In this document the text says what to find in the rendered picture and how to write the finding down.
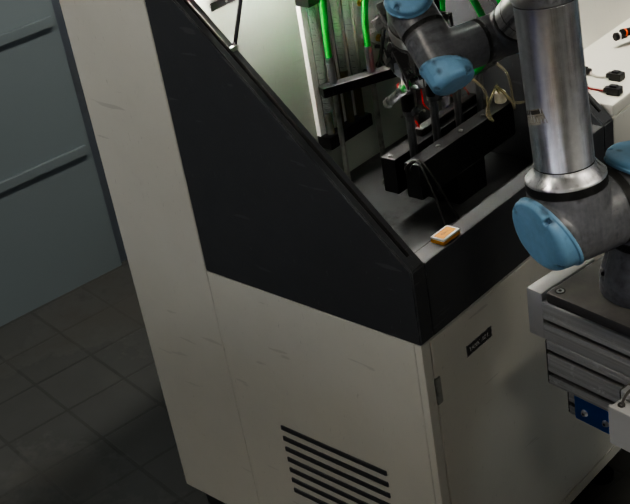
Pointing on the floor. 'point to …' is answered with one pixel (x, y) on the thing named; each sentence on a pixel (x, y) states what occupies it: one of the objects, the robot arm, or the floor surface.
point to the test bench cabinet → (335, 405)
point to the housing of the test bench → (161, 240)
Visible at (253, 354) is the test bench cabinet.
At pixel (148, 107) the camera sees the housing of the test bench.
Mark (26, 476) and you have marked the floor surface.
